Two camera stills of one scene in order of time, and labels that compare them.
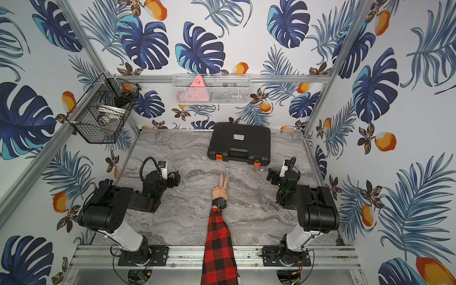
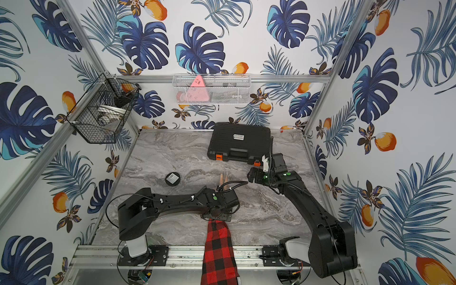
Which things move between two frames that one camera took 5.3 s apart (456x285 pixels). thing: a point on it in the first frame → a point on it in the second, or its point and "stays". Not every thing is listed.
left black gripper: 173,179 → 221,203
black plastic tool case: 241,142 stays
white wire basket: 219,88 stays
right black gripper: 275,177 → 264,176
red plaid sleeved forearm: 220,266 stays
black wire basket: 101,111 stays
